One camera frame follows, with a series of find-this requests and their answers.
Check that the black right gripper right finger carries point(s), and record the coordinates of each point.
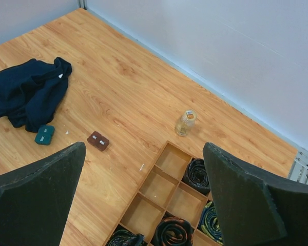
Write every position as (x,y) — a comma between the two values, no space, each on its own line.
(254,206)

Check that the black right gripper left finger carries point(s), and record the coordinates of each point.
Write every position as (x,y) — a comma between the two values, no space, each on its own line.
(35,200)

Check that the red pill organizer box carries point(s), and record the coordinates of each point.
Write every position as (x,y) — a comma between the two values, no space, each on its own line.
(98,141)

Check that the clear pill bottle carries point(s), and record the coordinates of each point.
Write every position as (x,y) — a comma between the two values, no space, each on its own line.
(185,122)

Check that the teal pill organizer box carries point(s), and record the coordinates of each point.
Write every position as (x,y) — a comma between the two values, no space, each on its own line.
(45,135)

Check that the wooden compartment tray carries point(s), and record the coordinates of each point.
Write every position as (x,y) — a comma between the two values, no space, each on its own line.
(162,192)

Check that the dark navy cloth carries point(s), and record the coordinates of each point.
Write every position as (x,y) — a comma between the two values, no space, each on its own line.
(31,92)

